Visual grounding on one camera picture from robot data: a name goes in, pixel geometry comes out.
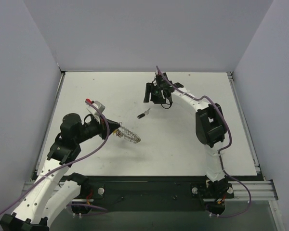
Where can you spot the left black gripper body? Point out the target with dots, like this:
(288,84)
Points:
(105,128)

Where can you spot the silver key with black fob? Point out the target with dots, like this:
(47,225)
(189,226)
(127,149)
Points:
(146,112)

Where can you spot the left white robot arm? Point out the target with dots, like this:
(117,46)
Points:
(41,205)

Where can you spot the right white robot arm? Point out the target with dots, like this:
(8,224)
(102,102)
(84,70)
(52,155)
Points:
(209,125)

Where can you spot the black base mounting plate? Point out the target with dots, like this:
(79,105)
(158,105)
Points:
(154,194)

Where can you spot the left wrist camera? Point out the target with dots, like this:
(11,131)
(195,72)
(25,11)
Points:
(96,104)

